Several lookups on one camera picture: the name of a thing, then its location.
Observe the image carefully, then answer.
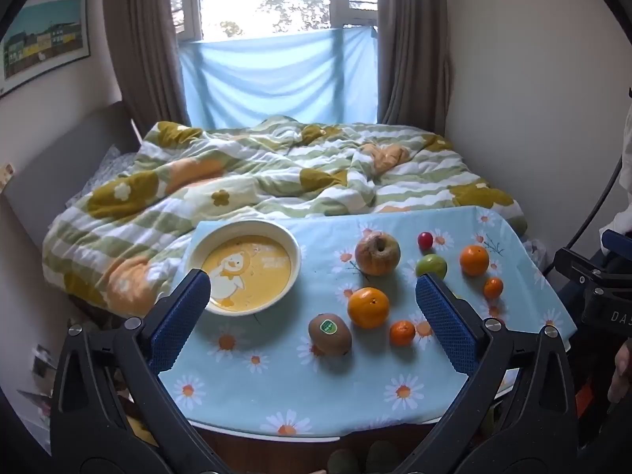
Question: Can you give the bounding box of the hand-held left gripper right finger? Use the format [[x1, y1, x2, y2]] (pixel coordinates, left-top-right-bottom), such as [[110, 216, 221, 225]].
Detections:
[[395, 274, 578, 474]]

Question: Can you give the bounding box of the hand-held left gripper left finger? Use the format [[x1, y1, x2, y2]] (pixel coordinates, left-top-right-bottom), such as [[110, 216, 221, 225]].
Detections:
[[49, 269, 233, 474]]

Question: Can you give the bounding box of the green lime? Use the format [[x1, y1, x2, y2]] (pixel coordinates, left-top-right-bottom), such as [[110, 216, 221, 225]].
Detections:
[[415, 254, 448, 281]]

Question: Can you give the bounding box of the large green-orange tangerine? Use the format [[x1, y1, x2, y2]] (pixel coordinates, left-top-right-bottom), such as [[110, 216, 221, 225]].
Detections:
[[347, 287, 391, 331]]

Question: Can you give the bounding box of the wrinkled red-yellow apple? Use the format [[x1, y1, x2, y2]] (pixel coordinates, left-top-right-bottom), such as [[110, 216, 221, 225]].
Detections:
[[354, 231, 401, 277]]

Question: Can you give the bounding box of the cream bowl with duck print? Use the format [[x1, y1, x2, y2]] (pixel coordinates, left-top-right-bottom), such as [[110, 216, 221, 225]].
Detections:
[[185, 220, 302, 317]]

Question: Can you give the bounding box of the brown kiwi with green sticker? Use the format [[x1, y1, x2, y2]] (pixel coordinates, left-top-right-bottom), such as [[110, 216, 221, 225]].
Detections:
[[308, 312, 353, 356]]

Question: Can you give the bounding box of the person's right hand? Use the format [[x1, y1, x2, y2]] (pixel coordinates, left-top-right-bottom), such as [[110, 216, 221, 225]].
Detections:
[[609, 340, 632, 404]]

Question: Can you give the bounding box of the medium orange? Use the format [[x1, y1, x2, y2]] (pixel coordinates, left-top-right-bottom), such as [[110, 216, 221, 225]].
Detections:
[[459, 245, 491, 277]]

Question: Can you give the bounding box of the blue daisy print tablecloth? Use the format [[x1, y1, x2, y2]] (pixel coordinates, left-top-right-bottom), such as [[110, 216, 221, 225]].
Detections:
[[158, 206, 578, 438]]

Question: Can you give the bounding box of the white fluffy garment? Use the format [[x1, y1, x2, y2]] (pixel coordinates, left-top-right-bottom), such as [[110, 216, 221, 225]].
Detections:
[[600, 106, 632, 238]]

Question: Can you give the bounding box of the green striped floral blanket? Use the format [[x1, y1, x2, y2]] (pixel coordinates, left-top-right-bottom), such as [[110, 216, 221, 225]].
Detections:
[[42, 115, 527, 317]]

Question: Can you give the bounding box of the grey patterned bedsheet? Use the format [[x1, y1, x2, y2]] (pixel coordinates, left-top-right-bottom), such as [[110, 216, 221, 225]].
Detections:
[[66, 150, 141, 208]]

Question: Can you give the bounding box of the grey bed headboard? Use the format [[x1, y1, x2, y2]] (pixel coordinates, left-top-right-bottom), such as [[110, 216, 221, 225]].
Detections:
[[0, 101, 144, 252]]

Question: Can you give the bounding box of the light blue window cloth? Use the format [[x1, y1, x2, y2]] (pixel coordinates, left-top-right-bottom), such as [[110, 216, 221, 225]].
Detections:
[[179, 26, 380, 129]]

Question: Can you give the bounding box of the brown curtain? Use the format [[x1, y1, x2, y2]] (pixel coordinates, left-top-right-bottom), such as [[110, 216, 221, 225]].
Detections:
[[376, 0, 452, 134], [102, 0, 191, 134]]

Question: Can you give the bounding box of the framed houses picture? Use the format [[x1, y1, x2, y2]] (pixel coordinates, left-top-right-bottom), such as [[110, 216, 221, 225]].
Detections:
[[0, 0, 90, 100]]

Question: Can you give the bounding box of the black cable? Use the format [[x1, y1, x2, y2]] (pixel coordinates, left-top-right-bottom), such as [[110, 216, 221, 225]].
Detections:
[[568, 155, 624, 258]]

